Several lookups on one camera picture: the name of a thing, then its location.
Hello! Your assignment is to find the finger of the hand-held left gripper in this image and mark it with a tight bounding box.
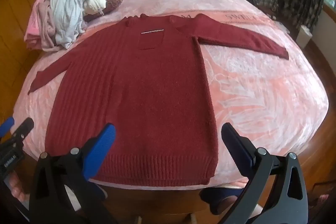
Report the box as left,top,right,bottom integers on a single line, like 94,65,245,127
0,117,15,136
8,117,35,147

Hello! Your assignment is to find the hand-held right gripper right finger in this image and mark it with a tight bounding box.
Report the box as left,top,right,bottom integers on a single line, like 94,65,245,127
221,123,309,224

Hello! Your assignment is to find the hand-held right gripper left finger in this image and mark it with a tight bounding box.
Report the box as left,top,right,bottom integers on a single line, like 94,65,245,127
28,123,118,224

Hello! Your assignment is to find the dark red knit sweater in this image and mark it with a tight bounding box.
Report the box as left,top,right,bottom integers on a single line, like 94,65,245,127
28,14,290,188

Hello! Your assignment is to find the person's left hand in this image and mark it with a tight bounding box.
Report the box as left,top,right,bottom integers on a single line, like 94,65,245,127
7,173,26,202

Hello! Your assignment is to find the pink floral blanket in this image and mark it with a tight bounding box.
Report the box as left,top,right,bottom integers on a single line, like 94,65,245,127
12,0,330,189

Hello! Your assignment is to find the dark blue slipper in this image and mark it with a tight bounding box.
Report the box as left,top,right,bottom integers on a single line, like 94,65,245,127
199,187,246,216

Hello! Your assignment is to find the pink crumpled garment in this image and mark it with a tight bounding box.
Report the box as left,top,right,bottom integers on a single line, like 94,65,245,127
24,0,87,52

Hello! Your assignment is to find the white bin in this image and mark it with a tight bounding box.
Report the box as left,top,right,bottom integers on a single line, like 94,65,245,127
297,26,313,49

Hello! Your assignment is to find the white crumpled garment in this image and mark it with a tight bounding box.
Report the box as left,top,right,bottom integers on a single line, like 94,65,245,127
49,0,109,49

